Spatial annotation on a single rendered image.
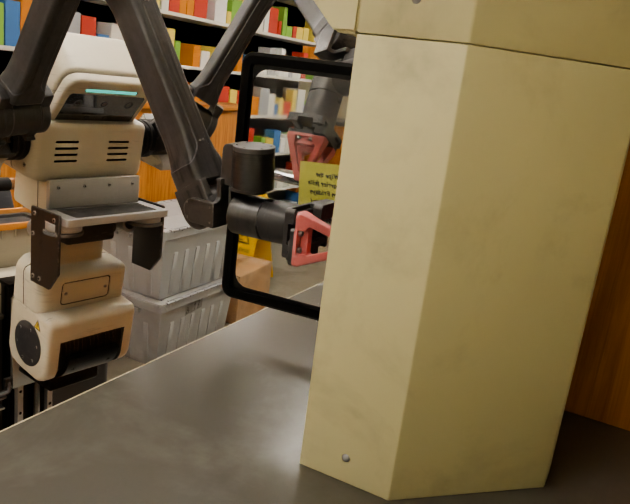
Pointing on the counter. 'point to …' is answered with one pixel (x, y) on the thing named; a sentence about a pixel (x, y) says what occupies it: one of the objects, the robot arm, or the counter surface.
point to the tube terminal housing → (468, 237)
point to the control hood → (341, 14)
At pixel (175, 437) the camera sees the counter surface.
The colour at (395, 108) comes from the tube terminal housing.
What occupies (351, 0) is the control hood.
